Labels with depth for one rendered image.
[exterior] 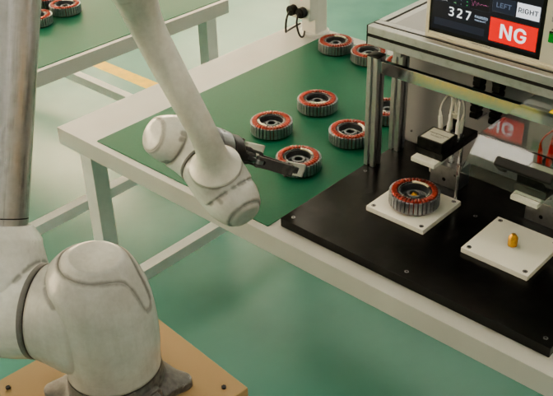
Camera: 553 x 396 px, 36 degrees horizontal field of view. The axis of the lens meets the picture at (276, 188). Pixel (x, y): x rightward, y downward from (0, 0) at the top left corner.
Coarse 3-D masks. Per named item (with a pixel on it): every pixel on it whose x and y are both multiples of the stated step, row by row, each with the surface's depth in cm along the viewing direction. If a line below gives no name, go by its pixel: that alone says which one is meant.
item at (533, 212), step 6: (528, 210) 183; (534, 210) 182; (540, 210) 181; (546, 210) 180; (552, 210) 179; (528, 216) 184; (534, 216) 183; (540, 216) 182; (546, 216) 181; (552, 216) 180; (540, 222) 183; (546, 222) 182; (552, 222) 181; (552, 228) 181
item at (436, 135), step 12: (432, 132) 188; (444, 132) 188; (468, 132) 192; (420, 144) 187; (432, 144) 184; (444, 144) 183; (456, 144) 187; (420, 156) 187; (432, 156) 186; (444, 156) 185; (432, 168) 184
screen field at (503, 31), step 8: (496, 24) 171; (504, 24) 170; (512, 24) 169; (520, 24) 168; (496, 32) 172; (504, 32) 171; (512, 32) 170; (520, 32) 168; (528, 32) 167; (536, 32) 166; (496, 40) 173; (504, 40) 171; (512, 40) 170; (520, 40) 169; (528, 40) 168; (536, 40) 167; (520, 48) 170; (528, 48) 168
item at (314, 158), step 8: (280, 152) 208; (288, 152) 209; (296, 152) 211; (304, 152) 210; (312, 152) 208; (280, 160) 206; (288, 160) 210; (296, 160) 209; (304, 160) 208; (312, 160) 205; (320, 160) 206; (312, 168) 204; (320, 168) 207; (288, 176) 205; (296, 176) 204; (304, 176) 204
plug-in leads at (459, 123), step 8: (456, 104) 190; (440, 112) 189; (456, 112) 192; (464, 112) 188; (440, 120) 190; (448, 120) 188; (456, 120) 193; (464, 120) 189; (440, 128) 191; (448, 128) 189; (456, 128) 188
